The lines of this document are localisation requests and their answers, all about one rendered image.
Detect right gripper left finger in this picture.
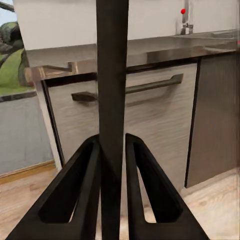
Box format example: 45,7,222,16
5,134,102,240

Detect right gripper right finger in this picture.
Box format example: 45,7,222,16
125,133,210,240

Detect poster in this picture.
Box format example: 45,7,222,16
96,0,129,240

